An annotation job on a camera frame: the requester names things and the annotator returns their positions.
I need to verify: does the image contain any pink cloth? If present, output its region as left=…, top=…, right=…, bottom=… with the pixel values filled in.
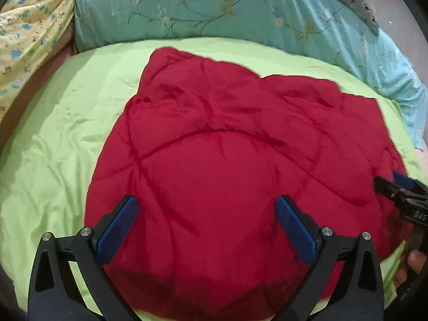
left=416, top=148, right=428, bottom=178

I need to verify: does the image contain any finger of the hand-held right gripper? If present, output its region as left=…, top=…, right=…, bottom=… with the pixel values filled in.
left=373, top=176, right=408, bottom=206
left=392, top=170, right=428, bottom=195

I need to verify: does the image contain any person's right hand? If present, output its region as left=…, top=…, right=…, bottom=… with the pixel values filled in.
left=395, top=249, right=428, bottom=289

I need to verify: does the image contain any red puffer jacket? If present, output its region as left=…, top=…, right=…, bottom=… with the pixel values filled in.
left=83, top=47, right=413, bottom=321

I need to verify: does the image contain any light green bed sheet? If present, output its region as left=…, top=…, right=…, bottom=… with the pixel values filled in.
left=0, top=37, right=425, bottom=321

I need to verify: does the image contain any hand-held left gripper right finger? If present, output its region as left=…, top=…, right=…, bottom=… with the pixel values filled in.
left=274, top=195, right=386, bottom=321

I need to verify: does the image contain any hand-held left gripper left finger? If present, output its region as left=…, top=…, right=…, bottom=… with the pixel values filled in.
left=28, top=194, right=139, bottom=321

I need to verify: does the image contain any teal floral quilt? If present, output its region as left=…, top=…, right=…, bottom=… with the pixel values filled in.
left=74, top=0, right=428, bottom=150

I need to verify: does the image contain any yellow printed cloth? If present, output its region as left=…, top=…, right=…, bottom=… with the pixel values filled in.
left=0, top=0, right=83, bottom=123

